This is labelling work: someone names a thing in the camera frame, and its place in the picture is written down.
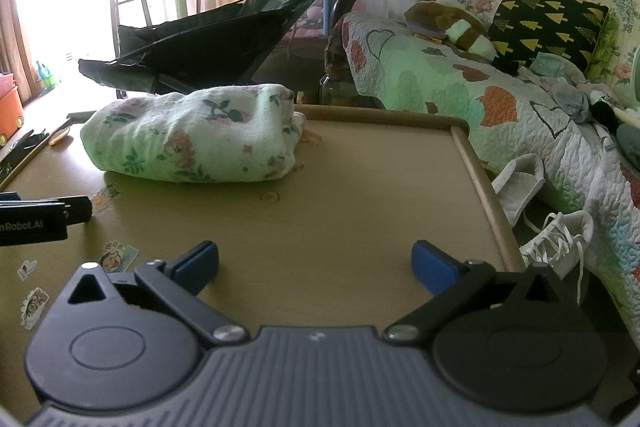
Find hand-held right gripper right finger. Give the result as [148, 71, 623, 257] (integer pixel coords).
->
[382, 241, 576, 349]

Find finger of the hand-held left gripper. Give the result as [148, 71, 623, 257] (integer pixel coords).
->
[0, 193, 93, 226]

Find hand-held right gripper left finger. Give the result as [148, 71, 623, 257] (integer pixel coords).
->
[60, 241, 251, 349]

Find floral baby shirt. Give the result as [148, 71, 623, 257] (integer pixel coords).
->
[80, 83, 307, 185]

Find purple crumpled clothes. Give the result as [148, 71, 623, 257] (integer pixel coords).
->
[530, 52, 621, 125]

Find black trash bag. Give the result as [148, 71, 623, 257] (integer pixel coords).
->
[0, 129, 51, 180]

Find orange storage box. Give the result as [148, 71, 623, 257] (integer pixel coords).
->
[0, 84, 26, 148]

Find white laced sneaker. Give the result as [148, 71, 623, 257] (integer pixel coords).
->
[520, 209, 596, 303]

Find heart patterned quilt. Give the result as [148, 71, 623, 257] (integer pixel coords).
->
[340, 12, 640, 333]

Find brown glass jar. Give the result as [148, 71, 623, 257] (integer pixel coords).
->
[320, 52, 358, 108]

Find beige curtain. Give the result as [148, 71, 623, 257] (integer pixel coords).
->
[0, 0, 38, 98]

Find black folding lounge chair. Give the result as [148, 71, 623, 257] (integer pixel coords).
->
[77, 0, 368, 100]

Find brown plush toy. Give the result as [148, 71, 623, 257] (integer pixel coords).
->
[404, 0, 498, 60]

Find black pillow yellow trees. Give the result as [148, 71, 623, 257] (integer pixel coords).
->
[487, 0, 611, 72]

